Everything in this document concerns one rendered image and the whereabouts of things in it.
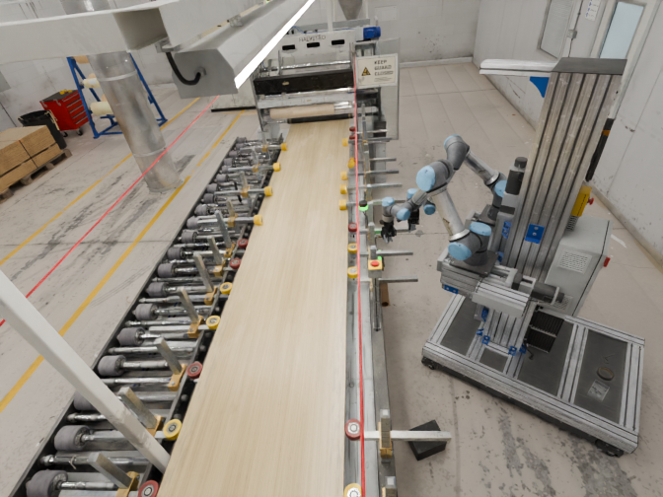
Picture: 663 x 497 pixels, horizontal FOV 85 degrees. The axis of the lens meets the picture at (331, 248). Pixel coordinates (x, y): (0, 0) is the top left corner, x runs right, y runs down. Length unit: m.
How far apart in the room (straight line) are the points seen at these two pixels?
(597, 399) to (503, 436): 0.61
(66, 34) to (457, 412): 2.71
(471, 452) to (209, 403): 1.64
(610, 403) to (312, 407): 1.89
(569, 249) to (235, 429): 1.85
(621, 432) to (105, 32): 2.85
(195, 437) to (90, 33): 1.60
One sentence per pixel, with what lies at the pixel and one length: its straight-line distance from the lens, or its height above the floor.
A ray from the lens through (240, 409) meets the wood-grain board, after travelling 1.88.
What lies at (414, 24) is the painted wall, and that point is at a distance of 10.91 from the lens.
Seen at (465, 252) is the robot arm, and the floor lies 1.22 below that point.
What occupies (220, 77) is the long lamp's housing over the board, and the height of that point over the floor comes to 2.33.
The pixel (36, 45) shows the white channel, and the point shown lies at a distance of 0.74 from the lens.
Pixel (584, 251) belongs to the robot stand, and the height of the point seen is 1.22.
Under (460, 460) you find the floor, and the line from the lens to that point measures 2.71.
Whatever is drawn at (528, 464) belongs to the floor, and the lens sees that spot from 2.80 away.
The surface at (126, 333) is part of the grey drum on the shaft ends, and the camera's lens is 2.55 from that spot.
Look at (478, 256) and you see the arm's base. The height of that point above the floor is 1.10.
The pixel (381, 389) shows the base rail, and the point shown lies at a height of 0.70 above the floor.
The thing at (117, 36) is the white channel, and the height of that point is 2.43.
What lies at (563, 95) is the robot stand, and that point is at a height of 1.94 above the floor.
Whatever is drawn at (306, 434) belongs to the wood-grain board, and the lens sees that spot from 1.76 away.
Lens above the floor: 2.49
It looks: 39 degrees down
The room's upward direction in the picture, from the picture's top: 7 degrees counter-clockwise
